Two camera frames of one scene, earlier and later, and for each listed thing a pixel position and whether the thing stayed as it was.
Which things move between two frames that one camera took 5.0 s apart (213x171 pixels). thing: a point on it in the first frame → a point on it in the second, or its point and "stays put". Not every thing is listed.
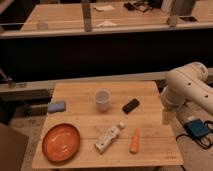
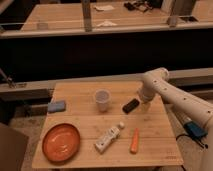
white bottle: [109, 137] stays put
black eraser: [130, 106] stays put
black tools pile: [142, 6] stays put
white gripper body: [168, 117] → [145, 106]
